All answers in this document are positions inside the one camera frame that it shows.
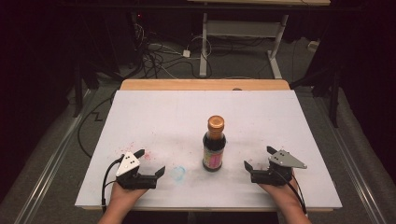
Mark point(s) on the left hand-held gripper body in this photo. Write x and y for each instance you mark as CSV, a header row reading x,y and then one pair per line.
x,y
134,181

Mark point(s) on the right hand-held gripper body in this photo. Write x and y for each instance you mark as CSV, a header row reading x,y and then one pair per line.
x,y
271,176

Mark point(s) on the dark sauce bottle golden cap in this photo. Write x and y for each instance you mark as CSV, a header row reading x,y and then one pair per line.
x,y
214,149

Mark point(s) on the person's left hand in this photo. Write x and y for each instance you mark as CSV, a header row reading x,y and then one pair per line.
x,y
123,197

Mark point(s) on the person's right hand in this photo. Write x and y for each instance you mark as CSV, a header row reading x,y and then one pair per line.
x,y
283,193

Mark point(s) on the white board table cover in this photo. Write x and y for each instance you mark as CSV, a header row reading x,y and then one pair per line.
x,y
186,124

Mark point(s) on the black metal stand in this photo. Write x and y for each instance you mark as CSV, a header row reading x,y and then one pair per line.
x,y
77,93

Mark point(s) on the wooden table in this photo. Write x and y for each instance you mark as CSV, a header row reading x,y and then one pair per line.
x,y
202,84

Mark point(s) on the white power adapter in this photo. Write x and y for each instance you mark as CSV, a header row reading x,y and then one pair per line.
x,y
186,53

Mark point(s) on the white power strip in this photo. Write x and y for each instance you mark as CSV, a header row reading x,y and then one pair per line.
x,y
313,45

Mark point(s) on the aluminium floor rail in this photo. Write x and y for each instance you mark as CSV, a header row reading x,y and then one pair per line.
x,y
53,161
351,161

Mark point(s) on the white metal desk frame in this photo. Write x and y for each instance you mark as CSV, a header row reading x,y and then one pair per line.
x,y
204,46

